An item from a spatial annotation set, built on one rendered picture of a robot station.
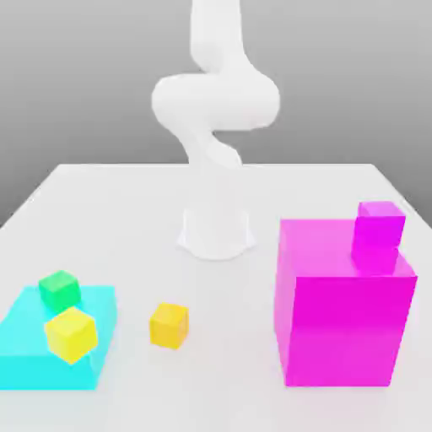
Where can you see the small yellow cube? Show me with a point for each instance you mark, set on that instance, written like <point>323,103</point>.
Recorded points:
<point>71,335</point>

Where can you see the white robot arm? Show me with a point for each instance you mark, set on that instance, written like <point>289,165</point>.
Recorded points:
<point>216,101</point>

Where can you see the small magenta cube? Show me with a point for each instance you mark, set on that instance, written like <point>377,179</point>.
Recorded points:
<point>378,236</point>

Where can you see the large cyan box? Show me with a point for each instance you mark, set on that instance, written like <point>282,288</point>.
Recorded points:
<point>27,364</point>

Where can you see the large magenta box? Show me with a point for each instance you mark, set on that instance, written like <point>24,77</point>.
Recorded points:
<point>344,324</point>

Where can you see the small orange cube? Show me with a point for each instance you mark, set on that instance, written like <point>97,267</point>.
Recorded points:
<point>168,326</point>

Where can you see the small green cube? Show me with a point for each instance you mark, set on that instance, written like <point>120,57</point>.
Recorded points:
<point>59,291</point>

